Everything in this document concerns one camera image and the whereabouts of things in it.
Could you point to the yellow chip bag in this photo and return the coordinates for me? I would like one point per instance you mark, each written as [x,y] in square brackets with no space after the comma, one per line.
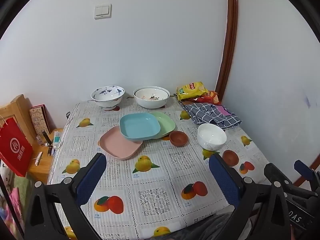
[191,90]

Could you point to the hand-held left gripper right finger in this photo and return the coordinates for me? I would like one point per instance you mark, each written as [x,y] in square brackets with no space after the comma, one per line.
[223,177]

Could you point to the small glass bottle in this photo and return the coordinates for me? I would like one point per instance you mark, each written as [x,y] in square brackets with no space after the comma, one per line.
[40,141]

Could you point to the red chip bag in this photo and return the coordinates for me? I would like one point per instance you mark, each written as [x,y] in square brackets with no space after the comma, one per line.
[211,96]

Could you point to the blue patterned white bowl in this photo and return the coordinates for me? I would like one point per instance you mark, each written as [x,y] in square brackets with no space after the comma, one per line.
[107,97]

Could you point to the red paper bag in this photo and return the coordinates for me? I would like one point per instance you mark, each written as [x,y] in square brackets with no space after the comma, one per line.
[15,147]

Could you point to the white and teal tube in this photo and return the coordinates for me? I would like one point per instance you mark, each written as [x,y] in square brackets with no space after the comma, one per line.
[57,138]

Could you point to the floral bedding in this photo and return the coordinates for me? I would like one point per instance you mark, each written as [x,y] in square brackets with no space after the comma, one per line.
[11,205]

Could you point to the green square plate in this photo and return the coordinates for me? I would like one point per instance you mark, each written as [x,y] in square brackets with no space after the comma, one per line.
[166,123]

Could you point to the brown wooden door frame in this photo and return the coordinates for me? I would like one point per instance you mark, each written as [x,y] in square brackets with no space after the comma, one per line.
[230,42]

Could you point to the blue square plate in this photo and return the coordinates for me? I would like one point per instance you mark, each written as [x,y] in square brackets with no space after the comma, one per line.
[138,126]

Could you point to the fruit print tablecloth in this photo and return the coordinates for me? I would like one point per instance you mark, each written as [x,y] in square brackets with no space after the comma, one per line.
[152,187]

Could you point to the patterned book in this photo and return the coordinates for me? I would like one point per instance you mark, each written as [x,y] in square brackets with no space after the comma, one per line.
[39,120]

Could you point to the pink square plate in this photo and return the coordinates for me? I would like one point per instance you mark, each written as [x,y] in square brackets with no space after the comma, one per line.
[117,147]

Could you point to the white light switch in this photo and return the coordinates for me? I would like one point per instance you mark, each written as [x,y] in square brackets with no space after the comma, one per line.
[102,11]

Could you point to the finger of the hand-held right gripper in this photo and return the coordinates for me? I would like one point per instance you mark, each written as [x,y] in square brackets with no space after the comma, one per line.
[303,167]
[276,173]

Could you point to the large white bowl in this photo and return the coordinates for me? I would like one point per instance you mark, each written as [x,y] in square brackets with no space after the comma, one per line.
[150,103]

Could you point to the plain white bowl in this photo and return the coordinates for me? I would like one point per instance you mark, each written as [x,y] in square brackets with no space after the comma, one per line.
[211,136]

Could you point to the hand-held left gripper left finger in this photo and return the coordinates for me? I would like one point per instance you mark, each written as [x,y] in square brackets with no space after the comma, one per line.
[91,177]

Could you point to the black stick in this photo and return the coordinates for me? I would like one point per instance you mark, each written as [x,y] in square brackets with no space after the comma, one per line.
[46,138]

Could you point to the wooden nightstand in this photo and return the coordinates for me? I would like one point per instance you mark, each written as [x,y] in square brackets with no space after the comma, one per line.
[42,170]

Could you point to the small brown bowl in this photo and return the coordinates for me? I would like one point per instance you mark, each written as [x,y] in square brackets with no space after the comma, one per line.
[178,138]
[230,158]

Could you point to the small white clip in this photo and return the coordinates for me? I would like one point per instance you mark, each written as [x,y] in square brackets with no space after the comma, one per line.
[38,158]

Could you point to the grey checked cloth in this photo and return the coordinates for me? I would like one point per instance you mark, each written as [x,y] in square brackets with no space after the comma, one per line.
[207,113]

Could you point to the white bowl with printed inside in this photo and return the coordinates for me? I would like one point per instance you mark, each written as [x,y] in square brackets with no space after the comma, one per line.
[150,95]

